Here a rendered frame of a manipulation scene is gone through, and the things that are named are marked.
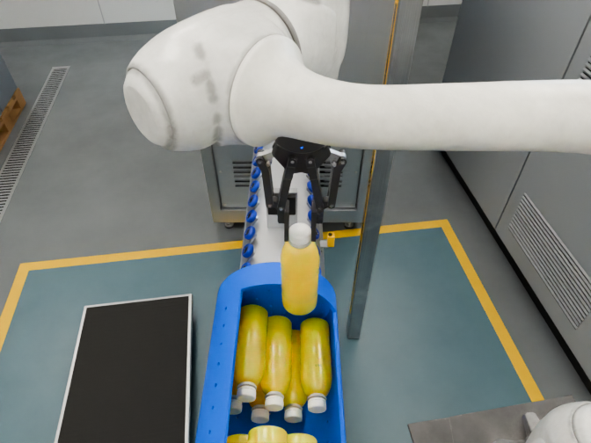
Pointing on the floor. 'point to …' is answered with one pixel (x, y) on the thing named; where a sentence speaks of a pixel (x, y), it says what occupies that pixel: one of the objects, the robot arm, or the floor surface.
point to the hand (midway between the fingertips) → (300, 221)
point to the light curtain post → (382, 158)
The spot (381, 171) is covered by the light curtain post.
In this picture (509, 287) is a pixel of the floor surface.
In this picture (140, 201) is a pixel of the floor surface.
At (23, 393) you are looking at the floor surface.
